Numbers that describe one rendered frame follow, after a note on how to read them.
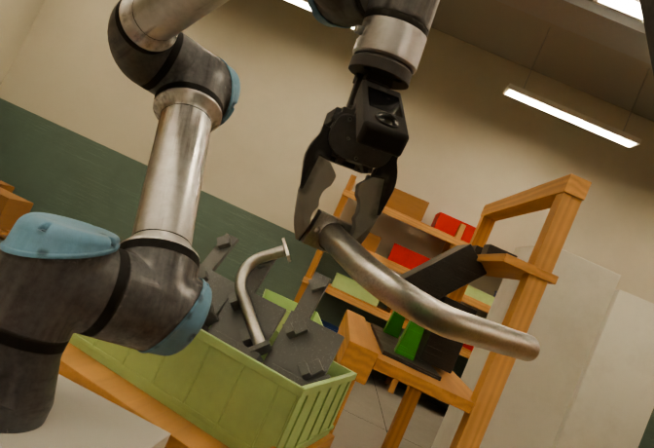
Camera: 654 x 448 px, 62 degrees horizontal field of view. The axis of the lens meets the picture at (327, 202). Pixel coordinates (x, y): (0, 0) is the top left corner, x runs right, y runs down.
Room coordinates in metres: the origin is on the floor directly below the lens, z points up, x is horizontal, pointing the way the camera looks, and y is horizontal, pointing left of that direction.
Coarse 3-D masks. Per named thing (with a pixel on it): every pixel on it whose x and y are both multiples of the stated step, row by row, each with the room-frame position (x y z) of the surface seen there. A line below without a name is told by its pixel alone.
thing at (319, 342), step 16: (320, 288) 1.41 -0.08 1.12; (304, 304) 1.41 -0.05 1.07; (288, 320) 1.40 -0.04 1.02; (304, 320) 1.39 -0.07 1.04; (304, 336) 1.38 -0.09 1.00; (320, 336) 1.37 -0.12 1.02; (336, 336) 1.37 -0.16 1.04; (272, 352) 1.37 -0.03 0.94; (288, 352) 1.37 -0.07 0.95; (304, 352) 1.36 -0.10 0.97; (320, 352) 1.36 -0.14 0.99; (336, 352) 1.35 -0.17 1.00; (272, 368) 1.30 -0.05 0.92; (288, 368) 1.35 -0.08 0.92; (304, 384) 1.28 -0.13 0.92
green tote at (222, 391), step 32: (96, 352) 1.24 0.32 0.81; (128, 352) 1.22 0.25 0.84; (192, 352) 1.17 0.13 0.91; (224, 352) 1.14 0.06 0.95; (160, 384) 1.18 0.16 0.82; (192, 384) 1.15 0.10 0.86; (224, 384) 1.13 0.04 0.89; (256, 384) 1.11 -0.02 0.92; (288, 384) 1.09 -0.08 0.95; (320, 384) 1.17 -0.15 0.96; (192, 416) 1.15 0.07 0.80; (224, 416) 1.12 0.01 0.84; (256, 416) 1.10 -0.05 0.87; (288, 416) 1.08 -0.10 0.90; (320, 416) 1.30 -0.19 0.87
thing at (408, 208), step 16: (352, 176) 6.73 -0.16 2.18; (352, 192) 6.74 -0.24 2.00; (400, 192) 6.78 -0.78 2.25; (336, 208) 6.74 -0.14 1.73; (384, 208) 6.66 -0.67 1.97; (400, 208) 6.76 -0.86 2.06; (416, 208) 6.74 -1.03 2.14; (416, 224) 6.63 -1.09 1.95; (432, 224) 6.99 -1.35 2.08; (448, 224) 6.71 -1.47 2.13; (464, 224) 6.70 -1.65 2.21; (368, 240) 6.78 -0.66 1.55; (448, 240) 6.60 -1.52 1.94; (464, 240) 6.69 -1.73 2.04; (320, 256) 7.16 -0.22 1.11; (400, 256) 6.74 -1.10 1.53; (416, 256) 6.72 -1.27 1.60; (400, 272) 6.63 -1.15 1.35; (304, 288) 6.73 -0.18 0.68; (336, 288) 6.72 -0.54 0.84; (352, 288) 6.75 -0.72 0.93; (352, 304) 6.65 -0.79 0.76; (368, 304) 6.69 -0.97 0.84; (480, 304) 6.56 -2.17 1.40; (464, 352) 6.56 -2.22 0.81
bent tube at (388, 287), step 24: (312, 240) 0.59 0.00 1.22; (336, 240) 0.57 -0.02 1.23; (360, 264) 0.53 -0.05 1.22; (384, 288) 0.51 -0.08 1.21; (408, 288) 0.51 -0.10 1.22; (408, 312) 0.51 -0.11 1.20; (432, 312) 0.51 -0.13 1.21; (456, 312) 0.52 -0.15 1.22; (456, 336) 0.52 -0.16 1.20; (480, 336) 0.54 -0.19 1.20; (504, 336) 0.57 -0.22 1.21; (528, 336) 0.61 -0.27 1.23; (528, 360) 0.62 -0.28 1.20
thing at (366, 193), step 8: (368, 176) 0.60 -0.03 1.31; (360, 184) 0.59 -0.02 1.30; (368, 184) 0.59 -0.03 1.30; (376, 184) 0.59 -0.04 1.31; (360, 192) 0.59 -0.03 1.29; (368, 192) 0.59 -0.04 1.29; (376, 192) 0.59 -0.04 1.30; (360, 200) 0.59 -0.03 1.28; (368, 200) 0.59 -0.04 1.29; (376, 200) 0.59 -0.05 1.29; (360, 208) 0.59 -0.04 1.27; (368, 208) 0.59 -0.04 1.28; (376, 208) 0.59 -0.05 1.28; (352, 216) 0.60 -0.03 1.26; (360, 216) 0.59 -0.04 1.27; (368, 216) 0.59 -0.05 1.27; (376, 216) 0.59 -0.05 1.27; (352, 224) 0.60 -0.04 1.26; (360, 224) 0.59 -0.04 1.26; (368, 224) 0.59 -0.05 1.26; (352, 232) 0.60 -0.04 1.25; (360, 232) 0.59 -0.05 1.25; (368, 232) 0.60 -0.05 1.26; (360, 240) 0.60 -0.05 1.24
